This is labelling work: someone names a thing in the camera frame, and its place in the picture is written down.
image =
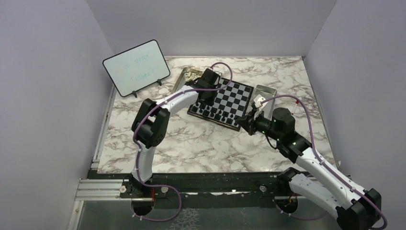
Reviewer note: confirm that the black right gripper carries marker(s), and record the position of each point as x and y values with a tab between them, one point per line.
248	122

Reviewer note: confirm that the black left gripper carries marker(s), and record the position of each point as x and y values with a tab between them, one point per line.
209	102

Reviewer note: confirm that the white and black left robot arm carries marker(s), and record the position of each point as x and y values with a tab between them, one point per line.
151	122

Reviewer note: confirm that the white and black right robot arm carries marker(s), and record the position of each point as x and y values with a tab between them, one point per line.
353	207

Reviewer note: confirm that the pile of white chess pieces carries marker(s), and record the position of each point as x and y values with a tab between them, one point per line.
192	75

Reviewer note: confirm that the black and silver chessboard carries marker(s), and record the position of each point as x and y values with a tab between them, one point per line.
233	101

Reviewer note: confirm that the pink tin box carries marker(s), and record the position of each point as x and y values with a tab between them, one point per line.
262	93

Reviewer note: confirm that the red capped marker pen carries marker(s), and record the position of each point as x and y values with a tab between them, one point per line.
295	108

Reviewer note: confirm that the small whiteboard with stand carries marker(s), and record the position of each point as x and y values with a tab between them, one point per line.
137	68

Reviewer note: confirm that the black mounting rail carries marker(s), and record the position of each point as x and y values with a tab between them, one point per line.
187	190

